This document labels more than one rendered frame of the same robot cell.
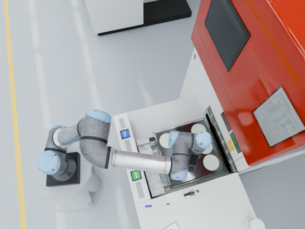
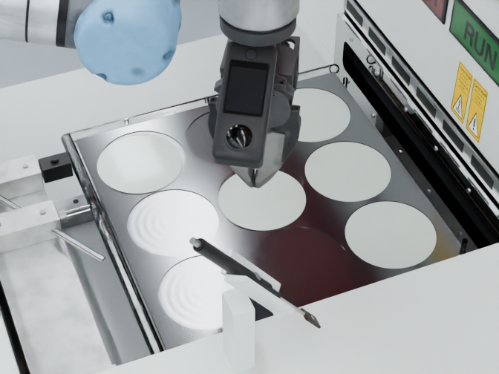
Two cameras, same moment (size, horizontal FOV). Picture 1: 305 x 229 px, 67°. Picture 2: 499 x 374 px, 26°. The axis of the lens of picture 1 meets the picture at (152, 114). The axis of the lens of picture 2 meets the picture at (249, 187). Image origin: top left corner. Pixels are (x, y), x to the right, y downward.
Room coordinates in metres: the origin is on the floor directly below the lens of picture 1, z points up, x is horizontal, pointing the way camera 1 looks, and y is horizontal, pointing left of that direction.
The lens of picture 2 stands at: (-0.50, -0.22, 1.78)
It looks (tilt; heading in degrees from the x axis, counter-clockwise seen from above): 45 degrees down; 359
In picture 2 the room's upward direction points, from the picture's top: straight up
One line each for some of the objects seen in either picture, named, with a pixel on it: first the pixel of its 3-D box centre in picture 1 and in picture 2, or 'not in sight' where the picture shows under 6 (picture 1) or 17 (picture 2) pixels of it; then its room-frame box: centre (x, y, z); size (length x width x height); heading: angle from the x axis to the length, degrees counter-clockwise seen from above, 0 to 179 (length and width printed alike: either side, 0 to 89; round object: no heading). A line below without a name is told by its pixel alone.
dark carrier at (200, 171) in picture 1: (189, 151); (262, 197); (0.37, -0.25, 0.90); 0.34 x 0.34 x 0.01; 21
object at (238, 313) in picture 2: (189, 193); (255, 307); (0.10, -0.24, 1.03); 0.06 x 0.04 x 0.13; 111
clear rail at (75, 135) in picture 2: (179, 125); (205, 102); (0.54, -0.18, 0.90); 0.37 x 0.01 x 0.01; 111
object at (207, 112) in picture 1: (218, 140); (418, 143); (0.46, -0.44, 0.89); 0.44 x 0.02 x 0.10; 21
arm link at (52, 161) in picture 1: (52, 162); not in sight; (0.20, 0.53, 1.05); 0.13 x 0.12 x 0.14; 179
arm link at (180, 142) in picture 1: (180, 143); not in sight; (0.30, -0.14, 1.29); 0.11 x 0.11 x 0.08; 89
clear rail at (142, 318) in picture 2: (161, 158); (110, 242); (0.30, -0.08, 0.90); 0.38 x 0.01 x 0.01; 21
